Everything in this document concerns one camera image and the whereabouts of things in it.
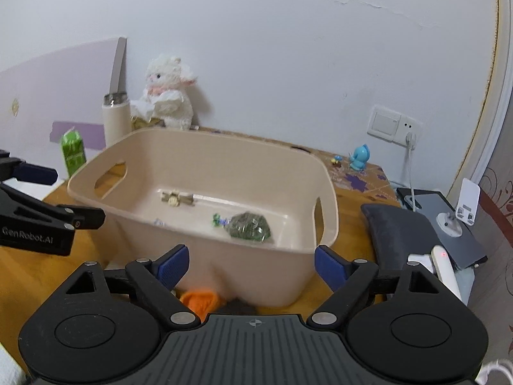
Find orange knitted item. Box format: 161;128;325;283
179;288;221;322

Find white phone stand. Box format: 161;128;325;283
435;178;481;237

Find lavender headboard panel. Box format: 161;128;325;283
0;37;128;194

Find dark grey tablet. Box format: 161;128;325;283
396;187;489;270

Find cream door frame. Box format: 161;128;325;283
446;0;513;194

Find cream thermos bottle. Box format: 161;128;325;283
102;92;133;150

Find white paper towel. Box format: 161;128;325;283
0;342;27;385

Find blue toy figurine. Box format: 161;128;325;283
347;145;372;172

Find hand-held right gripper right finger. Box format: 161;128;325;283
306;244;458;328

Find white plastic item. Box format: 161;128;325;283
408;252;436;276

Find beige plastic basin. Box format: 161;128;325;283
67;128;340;308

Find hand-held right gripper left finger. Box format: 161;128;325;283
48;244;202;328

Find white wall switch socket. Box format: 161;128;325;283
367;104;424;143

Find tissue box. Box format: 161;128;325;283
130;97;166;131

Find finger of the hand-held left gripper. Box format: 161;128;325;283
0;182;107;232
0;150;59;186

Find white device with red light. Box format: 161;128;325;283
430;245;464;304

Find grey cushion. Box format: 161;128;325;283
360;203;442;274

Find green drink carton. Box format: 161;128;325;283
60;127;88;179

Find green filled clear packet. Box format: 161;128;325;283
223;211;273;245

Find white plush toy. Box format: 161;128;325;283
143;54;199;131

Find white plug with cable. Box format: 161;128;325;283
400;130;420;210

